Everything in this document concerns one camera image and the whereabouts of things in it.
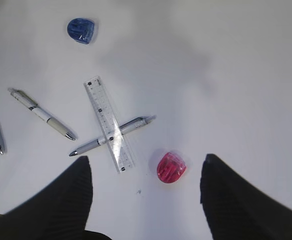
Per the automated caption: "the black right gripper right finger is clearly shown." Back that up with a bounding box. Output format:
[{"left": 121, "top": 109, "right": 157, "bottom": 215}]
[{"left": 199, "top": 153, "right": 292, "bottom": 240}]

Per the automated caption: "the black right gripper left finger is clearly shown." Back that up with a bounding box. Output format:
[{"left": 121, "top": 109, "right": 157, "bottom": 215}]
[{"left": 0, "top": 156, "right": 109, "bottom": 240}]

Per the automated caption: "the pink pencil sharpener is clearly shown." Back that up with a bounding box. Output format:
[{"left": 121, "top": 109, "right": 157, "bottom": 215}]
[{"left": 156, "top": 152, "right": 187, "bottom": 184}]

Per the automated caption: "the beige white pen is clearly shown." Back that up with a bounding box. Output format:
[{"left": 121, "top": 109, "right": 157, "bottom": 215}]
[{"left": 7, "top": 87, "right": 76, "bottom": 141}]

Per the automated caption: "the grey clear pen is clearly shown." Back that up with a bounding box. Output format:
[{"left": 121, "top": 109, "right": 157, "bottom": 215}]
[{"left": 68, "top": 114, "right": 157, "bottom": 158}]

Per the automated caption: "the blue pencil sharpener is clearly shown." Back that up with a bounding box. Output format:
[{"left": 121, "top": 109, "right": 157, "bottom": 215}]
[{"left": 66, "top": 18, "right": 96, "bottom": 45}]

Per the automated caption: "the clear plastic ruler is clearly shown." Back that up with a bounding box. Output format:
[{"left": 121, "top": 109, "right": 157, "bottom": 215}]
[{"left": 84, "top": 76, "right": 134, "bottom": 173}]

